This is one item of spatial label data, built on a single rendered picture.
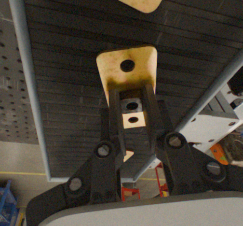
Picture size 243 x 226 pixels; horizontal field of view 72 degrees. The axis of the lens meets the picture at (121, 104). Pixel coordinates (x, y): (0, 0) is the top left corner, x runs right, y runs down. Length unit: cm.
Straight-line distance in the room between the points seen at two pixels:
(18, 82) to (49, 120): 66
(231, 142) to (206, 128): 42
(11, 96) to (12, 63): 19
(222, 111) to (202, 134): 5
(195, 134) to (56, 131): 23
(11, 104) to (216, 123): 84
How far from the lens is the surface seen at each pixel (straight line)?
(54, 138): 19
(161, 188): 286
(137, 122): 16
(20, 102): 91
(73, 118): 16
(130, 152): 21
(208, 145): 66
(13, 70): 78
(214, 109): 31
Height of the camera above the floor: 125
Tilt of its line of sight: 42 degrees down
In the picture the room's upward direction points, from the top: 174 degrees clockwise
